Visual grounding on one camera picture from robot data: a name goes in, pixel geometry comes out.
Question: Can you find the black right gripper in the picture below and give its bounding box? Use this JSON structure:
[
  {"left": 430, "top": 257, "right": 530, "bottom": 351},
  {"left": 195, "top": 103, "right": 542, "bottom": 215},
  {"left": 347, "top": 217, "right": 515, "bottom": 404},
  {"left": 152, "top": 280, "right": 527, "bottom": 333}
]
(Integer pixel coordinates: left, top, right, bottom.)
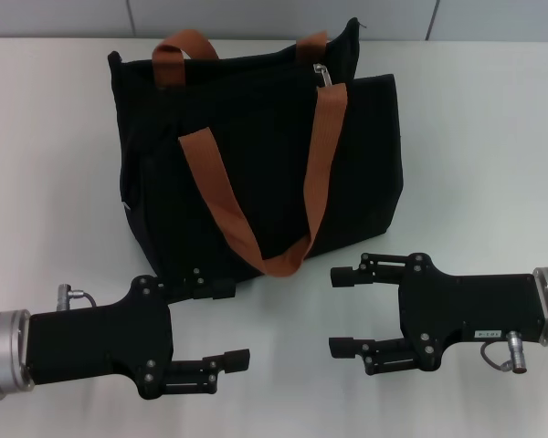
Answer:
[{"left": 327, "top": 250, "right": 548, "bottom": 377}]

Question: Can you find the black food bag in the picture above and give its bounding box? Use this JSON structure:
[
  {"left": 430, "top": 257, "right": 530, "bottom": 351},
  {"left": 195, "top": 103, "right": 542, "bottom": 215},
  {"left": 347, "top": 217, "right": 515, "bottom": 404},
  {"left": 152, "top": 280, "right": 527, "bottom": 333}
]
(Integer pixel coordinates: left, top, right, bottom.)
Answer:
[{"left": 107, "top": 17, "right": 410, "bottom": 305}]

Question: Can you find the grey left gripper cable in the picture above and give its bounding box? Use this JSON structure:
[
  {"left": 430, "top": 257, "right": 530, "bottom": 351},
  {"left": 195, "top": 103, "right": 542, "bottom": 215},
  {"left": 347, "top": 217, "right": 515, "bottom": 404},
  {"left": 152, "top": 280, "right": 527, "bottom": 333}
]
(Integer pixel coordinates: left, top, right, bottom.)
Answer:
[{"left": 57, "top": 282, "right": 98, "bottom": 312}]

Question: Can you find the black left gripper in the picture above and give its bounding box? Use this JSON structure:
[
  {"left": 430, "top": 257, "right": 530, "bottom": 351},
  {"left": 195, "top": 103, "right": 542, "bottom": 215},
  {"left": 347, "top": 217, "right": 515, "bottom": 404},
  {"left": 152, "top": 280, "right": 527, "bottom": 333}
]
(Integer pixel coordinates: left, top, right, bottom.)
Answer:
[{"left": 25, "top": 267, "right": 252, "bottom": 402}]

